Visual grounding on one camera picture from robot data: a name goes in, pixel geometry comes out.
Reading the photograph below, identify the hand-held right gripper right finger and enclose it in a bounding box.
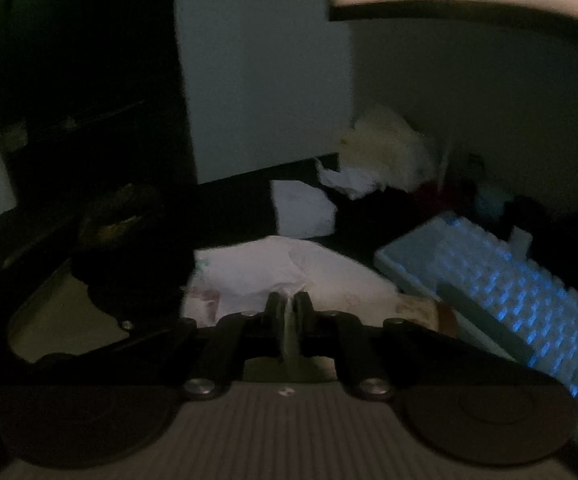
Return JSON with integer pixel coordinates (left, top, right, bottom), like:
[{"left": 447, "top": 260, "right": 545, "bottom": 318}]
[{"left": 293, "top": 292, "right": 570, "bottom": 402}]

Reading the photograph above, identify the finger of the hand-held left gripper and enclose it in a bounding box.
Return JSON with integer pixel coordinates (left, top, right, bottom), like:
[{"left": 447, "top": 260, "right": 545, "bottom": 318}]
[{"left": 71, "top": 246, "right": 196, "bottom": 334}]

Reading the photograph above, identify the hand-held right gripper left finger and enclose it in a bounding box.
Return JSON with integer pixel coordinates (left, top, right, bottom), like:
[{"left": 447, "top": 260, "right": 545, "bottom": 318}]
[{"left": 0, "top": 292, "right": 285, "bottom": 402}]

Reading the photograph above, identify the white printed paper napkin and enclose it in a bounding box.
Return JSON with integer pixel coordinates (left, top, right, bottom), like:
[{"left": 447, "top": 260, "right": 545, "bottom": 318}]
[{"left": 181, "top": 235, "right": 462, "bottom": 339}]

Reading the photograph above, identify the dark bowl with yellowish contents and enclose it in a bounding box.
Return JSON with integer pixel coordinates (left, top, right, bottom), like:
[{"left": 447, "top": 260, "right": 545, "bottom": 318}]
[{"left": 79, "top": 185, "right": 171, "bottom": 257}]

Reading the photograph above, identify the flat white paper sheet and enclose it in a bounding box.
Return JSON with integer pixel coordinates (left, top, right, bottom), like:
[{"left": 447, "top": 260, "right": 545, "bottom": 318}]
[{"left": 270, "top": 178, "right": 339, "bottom": 240}]

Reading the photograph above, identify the crumpled white tissue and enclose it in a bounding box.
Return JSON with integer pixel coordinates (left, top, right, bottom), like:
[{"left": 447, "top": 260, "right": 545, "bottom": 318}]
[{"left": 316, "top": 157, "right": 388, "bottom": 200}]

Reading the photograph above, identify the fluffy cream plush toy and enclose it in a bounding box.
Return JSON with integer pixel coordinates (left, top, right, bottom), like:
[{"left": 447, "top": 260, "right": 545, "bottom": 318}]
[{"left": 338, "top": 104, "right": 440, "bottom": 194}]

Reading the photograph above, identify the white backlit keyboard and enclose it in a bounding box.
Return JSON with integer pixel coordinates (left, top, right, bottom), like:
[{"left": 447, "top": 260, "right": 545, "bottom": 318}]
[{"left": 373, "top": 212, "right": 578, "bottom": 456}]

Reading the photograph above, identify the small blue object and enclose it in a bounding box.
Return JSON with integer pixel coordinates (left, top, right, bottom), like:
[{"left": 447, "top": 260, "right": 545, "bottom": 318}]
[{"left": 476, "top": 185, "right": 508, "bottom": 219}]

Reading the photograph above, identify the small white card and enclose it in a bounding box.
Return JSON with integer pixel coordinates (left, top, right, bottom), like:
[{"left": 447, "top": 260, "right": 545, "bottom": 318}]
[{"left": 511, "top": 227, "right": 535, "bottom": 259}]

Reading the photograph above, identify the large dark cabinet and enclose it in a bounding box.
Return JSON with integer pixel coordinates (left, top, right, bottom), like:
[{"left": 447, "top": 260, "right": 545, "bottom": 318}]
[{"left": 0, "top": 0, "right": 196, "bottom": 211}]

